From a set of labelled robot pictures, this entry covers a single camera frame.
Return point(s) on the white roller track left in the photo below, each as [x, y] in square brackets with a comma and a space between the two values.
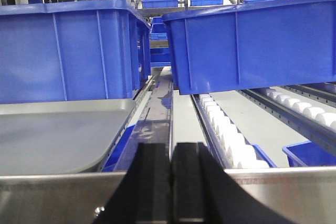
[225, 140]

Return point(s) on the steel shelf front rail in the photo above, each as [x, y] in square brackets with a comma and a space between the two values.
[302, 194]

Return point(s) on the large blue bin right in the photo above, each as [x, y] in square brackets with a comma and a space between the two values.
[252, 45]

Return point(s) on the small blue bin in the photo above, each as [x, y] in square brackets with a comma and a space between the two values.
[308, 154]
[114, 157]

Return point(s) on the small blue bin lower left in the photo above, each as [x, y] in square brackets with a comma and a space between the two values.
[114, 157]

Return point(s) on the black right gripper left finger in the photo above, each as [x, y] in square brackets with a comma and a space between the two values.
[144, 195]

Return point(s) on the white roller track right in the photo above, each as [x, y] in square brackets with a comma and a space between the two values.
[308, 114]

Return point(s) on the white roller track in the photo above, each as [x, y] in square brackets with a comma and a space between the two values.
[308, 114]
[225, 140]

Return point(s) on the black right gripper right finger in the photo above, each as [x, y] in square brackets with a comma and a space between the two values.
[204, 193]

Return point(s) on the small blue bin lower right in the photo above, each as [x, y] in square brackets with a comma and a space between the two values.
[308, 154]

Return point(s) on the grey plastic tray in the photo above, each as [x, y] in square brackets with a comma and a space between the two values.
[60, 137]

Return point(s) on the large blue bin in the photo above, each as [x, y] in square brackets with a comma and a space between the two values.
[252, 45]
[72, 51]

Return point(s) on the large blue bin left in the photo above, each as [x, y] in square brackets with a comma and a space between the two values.
[72, 51]

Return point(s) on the far blue bin left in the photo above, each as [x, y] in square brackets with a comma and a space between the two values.
[159, 3]

